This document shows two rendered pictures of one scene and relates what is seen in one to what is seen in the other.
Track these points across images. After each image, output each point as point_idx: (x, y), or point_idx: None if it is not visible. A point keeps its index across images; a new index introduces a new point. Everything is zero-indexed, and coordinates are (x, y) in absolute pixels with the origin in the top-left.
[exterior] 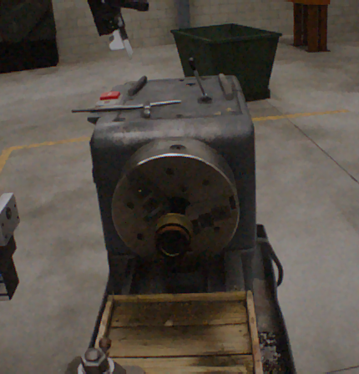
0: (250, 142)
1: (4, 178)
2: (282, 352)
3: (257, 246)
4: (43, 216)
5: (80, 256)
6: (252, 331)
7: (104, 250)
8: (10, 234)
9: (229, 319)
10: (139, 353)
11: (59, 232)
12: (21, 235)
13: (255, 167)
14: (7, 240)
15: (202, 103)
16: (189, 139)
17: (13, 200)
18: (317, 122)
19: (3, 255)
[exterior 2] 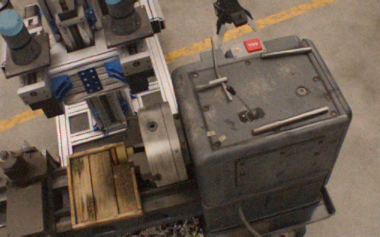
0: (197, 167)
1: None
2: None
3: (314, 216)
4: None
5: (349, 88)
6: (107, 217)
7: (366, 100)
8: (134, 72)
9: (122, 205)
10: (92, 169)
11: (372, 57)
12: (354, 34)
13: (204, 180)
14: (128, 74)
15: (241, 115)
16: (170, 128)
17: (147, 58)
18: None
19: (134, 76)
